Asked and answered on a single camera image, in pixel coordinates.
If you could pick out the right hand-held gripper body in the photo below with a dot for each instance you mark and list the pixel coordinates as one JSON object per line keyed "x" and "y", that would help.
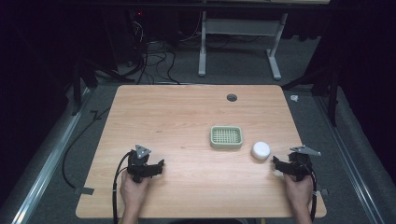
{"x": 301, "y": 162}

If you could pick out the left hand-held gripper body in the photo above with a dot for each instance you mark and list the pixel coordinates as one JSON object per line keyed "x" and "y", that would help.
{"x": 140, "y": 159}

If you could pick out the person's left hand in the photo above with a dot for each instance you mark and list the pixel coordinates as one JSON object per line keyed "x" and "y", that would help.
{"x": 134, "y": 189}

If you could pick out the person's right hand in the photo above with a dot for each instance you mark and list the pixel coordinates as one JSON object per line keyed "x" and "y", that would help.
{"x": 299, "y": 193}

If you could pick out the white round soap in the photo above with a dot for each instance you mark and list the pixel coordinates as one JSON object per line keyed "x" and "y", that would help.
{"x": 261, "y": 150}

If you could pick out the small grey tape piece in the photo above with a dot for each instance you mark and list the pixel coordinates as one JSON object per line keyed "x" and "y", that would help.
{"x": 324, "y": 192}

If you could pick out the green soap dish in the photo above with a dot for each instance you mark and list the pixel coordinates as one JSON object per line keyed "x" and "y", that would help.
{"x": 226, "y": 137}

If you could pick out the grey tape strip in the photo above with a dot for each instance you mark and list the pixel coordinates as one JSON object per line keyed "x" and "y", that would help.
{"x": 84, "y": 190}

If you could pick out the white paper scrap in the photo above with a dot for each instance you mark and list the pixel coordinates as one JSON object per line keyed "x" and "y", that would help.
{"x": 294, "y": 98}

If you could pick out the black metal stand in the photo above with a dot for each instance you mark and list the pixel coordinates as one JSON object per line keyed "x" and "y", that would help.
{"x": 333, "y": 93}
{"x": 81, "y": 77}

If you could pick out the silver floor rail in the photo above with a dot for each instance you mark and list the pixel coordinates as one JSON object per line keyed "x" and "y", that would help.
{"x": 348, "y": 158}
{"x": 43, "y": 161}

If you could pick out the white metal desk frame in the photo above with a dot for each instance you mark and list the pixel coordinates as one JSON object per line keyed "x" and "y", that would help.
{"x": 239, "y": 27}

